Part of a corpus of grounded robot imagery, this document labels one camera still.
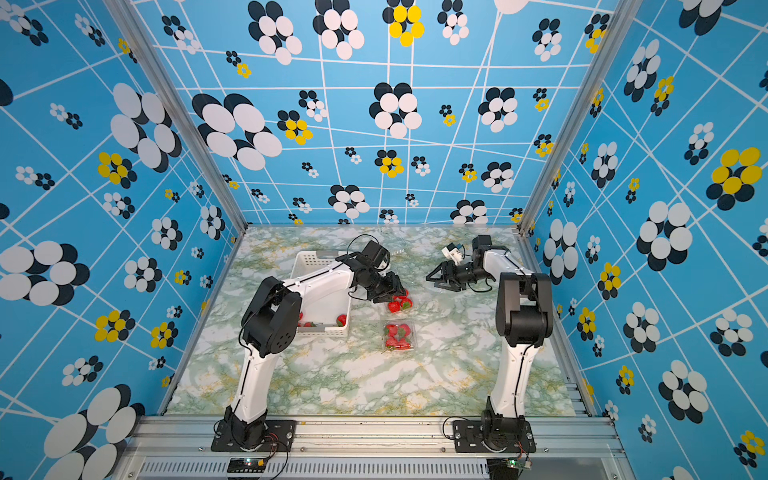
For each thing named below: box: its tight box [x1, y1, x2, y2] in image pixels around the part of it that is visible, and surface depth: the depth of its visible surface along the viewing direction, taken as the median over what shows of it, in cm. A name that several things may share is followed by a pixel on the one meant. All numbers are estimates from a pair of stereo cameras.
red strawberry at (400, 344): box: [385, 336, 411, 350], surface depth 87 cm
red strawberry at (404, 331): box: [398, 324, 411, 338], surface depth 91 cm
